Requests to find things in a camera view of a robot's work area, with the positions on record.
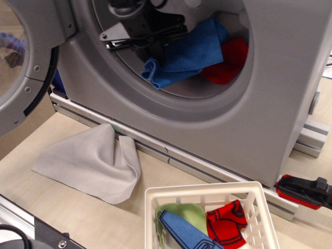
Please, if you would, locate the red cloth in drum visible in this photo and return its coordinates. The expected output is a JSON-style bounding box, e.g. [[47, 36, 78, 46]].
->
[[199, 37, 248, 85]]

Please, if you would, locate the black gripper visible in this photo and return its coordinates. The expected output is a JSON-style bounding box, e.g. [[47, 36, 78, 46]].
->
[[100, 1, 188, 64]]

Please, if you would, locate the blue object behind door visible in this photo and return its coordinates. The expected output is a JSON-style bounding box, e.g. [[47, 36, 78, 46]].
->
[[1, 32, 25, 68]]

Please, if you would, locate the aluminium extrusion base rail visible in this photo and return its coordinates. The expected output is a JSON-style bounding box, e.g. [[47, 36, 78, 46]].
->
[[51, 91, 298, 220]]

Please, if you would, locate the green and blue cloth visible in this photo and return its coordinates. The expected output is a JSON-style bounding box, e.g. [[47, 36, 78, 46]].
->
[[156, 203, 222, 248]]

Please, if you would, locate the white plastic laundry basket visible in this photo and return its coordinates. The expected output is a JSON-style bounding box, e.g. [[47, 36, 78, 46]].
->
[[145, 182, 280, 248]]

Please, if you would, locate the aluminium frame rail front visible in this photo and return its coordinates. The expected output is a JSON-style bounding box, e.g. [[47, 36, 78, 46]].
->
[[1, 195, 35, 239]]

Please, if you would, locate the red patterned cloth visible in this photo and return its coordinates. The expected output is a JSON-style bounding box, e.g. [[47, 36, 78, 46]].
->
[[206, 200, 247, 248]]

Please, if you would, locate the black bracket with cable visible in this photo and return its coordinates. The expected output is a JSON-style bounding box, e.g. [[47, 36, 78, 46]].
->
[[1, 219, 83, 248]]

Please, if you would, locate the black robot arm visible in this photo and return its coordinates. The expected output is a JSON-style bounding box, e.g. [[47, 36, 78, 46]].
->
[[100, 1, 188, 65]]

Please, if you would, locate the red and black clamp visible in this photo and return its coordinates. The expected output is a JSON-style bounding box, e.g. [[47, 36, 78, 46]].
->
[[276, 175, 331, 210]]

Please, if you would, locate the grey cloth on table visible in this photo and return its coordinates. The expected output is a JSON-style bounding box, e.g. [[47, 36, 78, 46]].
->
[[32, 123, 141, 204]]

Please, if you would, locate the round washing machine door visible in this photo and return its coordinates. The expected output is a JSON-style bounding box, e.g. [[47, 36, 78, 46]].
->
[[1, 1, 65, 136]]

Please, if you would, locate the grey toy washing machine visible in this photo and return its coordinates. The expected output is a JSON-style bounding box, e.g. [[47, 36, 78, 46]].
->
[[59, 1, 331, 186]]

